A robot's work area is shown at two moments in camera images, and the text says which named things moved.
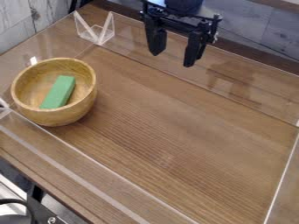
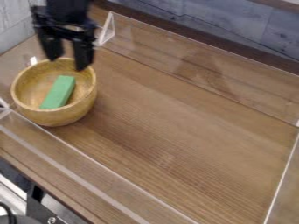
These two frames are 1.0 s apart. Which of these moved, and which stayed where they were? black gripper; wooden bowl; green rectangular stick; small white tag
Moved: black gripper
Stayed: small white tag; green rectangular stick; wooden bowl
